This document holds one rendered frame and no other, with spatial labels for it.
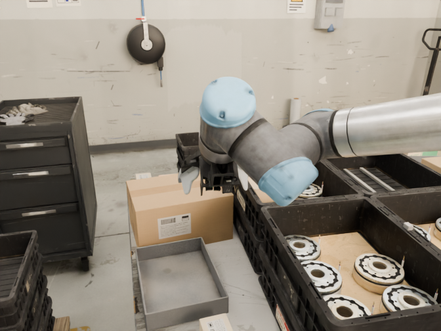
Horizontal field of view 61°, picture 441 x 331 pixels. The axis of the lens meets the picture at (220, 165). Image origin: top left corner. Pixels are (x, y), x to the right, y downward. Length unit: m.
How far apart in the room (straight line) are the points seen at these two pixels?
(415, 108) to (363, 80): 4.30
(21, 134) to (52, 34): 2.08
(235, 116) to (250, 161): 0.06
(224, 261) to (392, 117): 0.73
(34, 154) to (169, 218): 1.05
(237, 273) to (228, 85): 0.68
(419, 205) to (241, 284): 0.53
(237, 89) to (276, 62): 3.75
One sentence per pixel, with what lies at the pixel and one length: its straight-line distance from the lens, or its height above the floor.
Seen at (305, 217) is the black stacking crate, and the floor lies 0.89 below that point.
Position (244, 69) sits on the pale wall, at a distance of 4.14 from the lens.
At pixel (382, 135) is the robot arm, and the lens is 0.55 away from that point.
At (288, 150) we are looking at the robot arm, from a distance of 0.51.
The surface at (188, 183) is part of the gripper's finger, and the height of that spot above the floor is 1.06.
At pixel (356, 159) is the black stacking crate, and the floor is 0.87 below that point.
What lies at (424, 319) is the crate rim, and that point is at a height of 0.92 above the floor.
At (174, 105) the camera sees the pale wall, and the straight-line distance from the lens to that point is 4.03.
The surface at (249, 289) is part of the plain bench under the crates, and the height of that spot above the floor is 0.70.
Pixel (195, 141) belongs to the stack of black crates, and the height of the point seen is 0.53.
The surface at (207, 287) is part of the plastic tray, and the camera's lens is 1.04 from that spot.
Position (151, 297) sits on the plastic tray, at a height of 0.70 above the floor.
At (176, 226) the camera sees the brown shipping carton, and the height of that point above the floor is 0.79.
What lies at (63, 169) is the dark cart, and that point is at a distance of 2.01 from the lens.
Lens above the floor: 1.38
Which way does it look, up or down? 22 degrees down
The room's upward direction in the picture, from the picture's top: straight up
